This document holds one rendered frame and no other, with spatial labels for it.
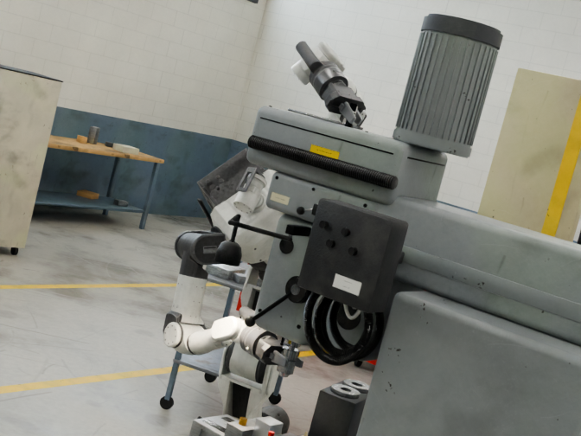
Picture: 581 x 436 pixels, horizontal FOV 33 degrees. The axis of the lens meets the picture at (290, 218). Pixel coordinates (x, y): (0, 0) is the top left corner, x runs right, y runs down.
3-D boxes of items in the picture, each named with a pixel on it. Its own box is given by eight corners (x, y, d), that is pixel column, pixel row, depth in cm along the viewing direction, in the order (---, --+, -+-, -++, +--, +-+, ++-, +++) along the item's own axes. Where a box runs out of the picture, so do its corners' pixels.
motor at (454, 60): (377, 135, 243) (411, 8, 240) (414, 144, 260) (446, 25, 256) (448, 153, 232) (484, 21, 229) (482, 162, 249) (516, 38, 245)
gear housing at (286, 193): (261, 206, 260) (271, 169, 258) (311, 211, 280) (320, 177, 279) (366, 241, 241) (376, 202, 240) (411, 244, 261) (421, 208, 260)
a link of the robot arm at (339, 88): (353, 125, 268) (334, 98, 275) (372, 98, 263) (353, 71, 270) (319, 117, 260) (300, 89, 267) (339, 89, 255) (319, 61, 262)
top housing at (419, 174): (240, 161, 263) (255, 102, 261) (295, 169, 285) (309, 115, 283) (389, 207, 237) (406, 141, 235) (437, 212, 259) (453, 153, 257)
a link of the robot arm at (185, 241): (170, 272, 310) (180, 229, 311) (196, 276, 315) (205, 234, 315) (185, 275, 300) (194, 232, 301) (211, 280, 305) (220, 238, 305)
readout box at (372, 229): (292, 285, 222) (316, 196, 219) (314, 285, 229) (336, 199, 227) (366, 314, 211) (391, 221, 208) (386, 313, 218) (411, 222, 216)
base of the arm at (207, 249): (181, 270, 314) (169, 237, 311) (215, 254, 320) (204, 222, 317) (200, 275, 301) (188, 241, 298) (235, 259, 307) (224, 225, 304)
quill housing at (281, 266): (245, 324, 263) (275, 209, 259) (290, 321, 280) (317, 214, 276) (302, 349, 252) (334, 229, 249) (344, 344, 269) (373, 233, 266)
